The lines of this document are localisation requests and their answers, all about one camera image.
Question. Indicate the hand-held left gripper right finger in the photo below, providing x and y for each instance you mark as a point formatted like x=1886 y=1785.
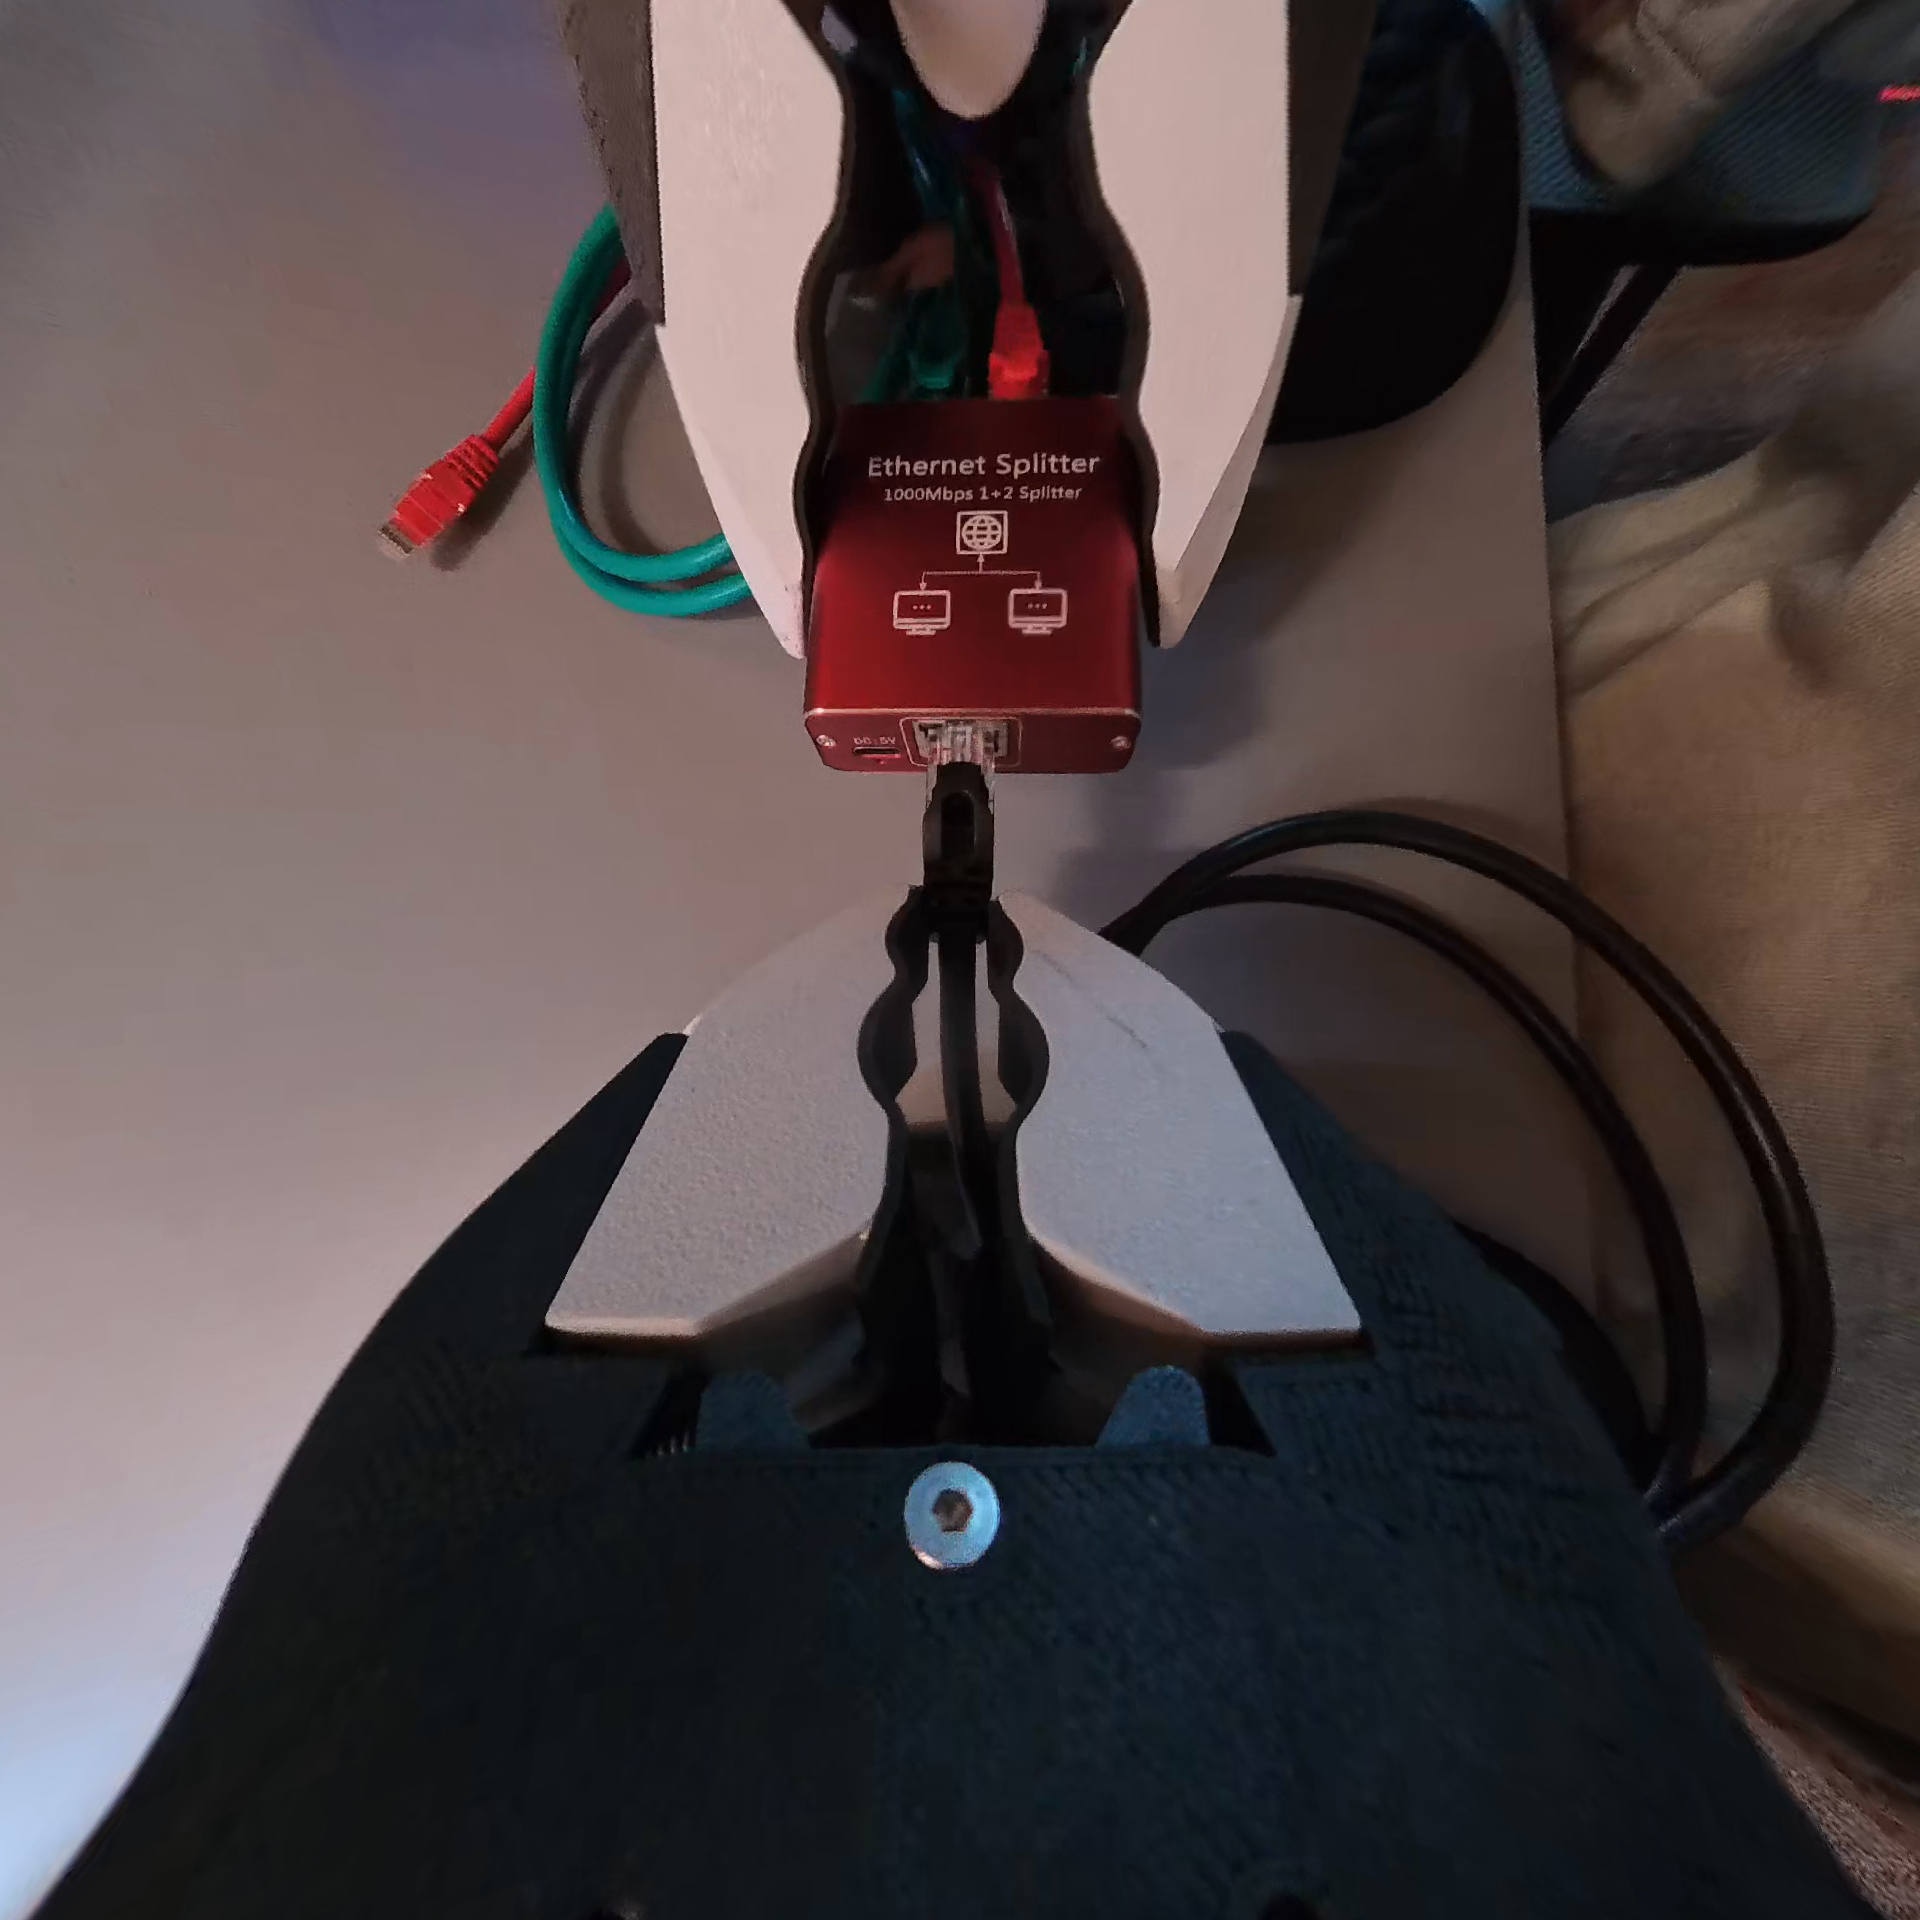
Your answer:
x=1184 y=1185

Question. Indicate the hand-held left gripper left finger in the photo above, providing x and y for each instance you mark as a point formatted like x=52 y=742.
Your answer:
x=720 y=1185

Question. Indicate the black quilted wrist pad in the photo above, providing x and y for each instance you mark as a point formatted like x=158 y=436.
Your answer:
x=1411 y=226

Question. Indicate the red ethernet splitter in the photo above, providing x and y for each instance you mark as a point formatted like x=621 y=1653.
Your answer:
x=973 y=675

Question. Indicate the grey desk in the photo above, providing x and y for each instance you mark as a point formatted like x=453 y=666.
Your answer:
x=299 y=826

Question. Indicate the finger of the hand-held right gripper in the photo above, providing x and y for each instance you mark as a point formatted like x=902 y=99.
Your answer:
x=733 y=301
x=1214 y=301

